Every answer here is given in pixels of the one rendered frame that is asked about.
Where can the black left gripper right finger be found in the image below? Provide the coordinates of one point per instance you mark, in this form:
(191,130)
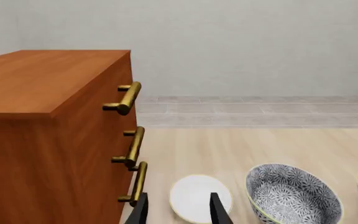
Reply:
(218,213)

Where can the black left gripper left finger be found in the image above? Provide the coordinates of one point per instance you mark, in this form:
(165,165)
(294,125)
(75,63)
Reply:
(140,213)

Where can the white bowl with yellow rim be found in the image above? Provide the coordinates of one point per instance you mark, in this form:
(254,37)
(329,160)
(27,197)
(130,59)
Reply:
(194,198)

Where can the wooden cabinet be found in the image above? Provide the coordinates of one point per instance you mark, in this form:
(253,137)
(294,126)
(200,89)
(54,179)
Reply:
(42,130)

